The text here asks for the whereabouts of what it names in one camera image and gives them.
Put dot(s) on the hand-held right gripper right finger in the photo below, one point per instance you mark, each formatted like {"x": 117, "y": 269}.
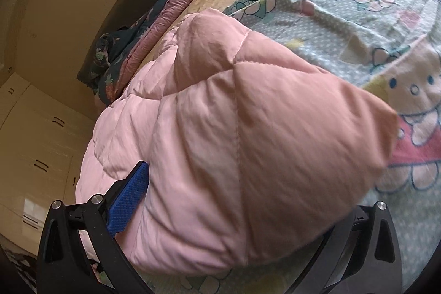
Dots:
{"x": 348, "y": 228}

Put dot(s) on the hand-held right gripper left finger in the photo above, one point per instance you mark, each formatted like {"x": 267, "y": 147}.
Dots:
{"x": 129, "y": 197}

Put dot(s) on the pink quilted comforter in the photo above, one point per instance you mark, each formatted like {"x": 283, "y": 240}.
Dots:
{"x": 241, "y": 142}

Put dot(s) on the white glossy wardrobe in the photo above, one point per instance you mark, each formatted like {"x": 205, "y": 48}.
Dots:
{"x": 41, "y": 142}

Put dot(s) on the dark floral comforter pink lining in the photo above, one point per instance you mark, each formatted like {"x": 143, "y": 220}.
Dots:
{"x": 144, "y": 39}

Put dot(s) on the cartoon print blue bedsheet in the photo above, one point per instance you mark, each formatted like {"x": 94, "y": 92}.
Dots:
{"x": 344, "y": 22}

